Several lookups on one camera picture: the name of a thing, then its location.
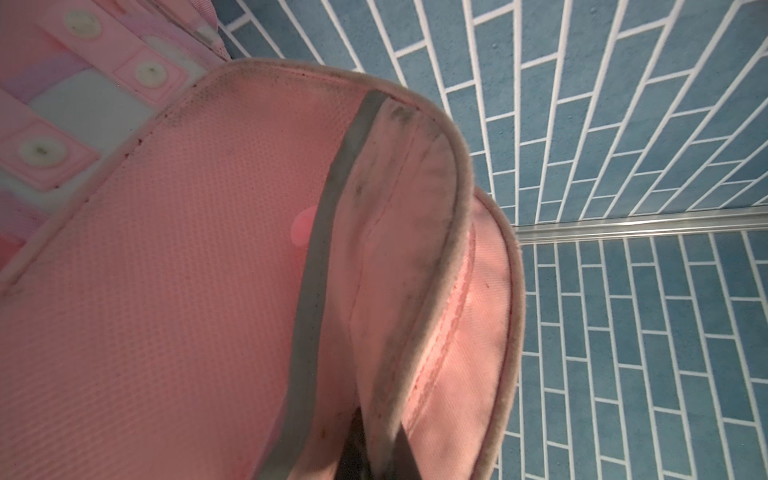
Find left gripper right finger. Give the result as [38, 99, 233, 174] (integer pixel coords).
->
[383, 426, 422, 480]

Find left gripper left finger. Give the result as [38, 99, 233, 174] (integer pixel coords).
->
[334, 408, 369, 480]

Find pink student backpack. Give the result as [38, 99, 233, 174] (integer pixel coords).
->
[1, 1, 525, 479]

